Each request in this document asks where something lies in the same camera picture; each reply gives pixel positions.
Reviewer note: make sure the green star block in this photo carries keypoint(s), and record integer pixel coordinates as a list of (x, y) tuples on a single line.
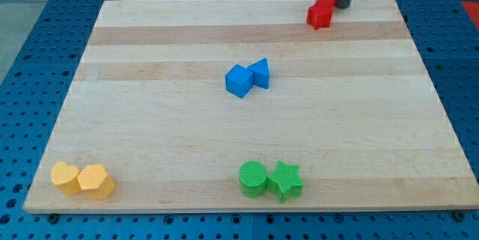
[(285, 182)]

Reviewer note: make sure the blue cube block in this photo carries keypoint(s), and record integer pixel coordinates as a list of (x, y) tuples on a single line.
[(239, 81)]

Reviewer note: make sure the red star block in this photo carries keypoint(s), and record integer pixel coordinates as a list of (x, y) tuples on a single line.
[(319, 16)]

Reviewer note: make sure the yellow heart block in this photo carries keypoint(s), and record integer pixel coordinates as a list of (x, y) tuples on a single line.
[(64, 178)]

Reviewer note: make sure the yellow hexagon block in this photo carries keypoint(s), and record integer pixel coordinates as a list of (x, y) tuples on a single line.
[(96, 182)]

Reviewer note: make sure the green cylinder block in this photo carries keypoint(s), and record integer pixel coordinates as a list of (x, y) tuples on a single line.
[(252, 179)]

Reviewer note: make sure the blue triangle block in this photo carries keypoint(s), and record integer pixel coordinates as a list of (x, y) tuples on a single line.
[(260, 70)]

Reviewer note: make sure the wooden board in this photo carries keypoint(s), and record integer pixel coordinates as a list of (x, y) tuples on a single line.
[(352, 105)]

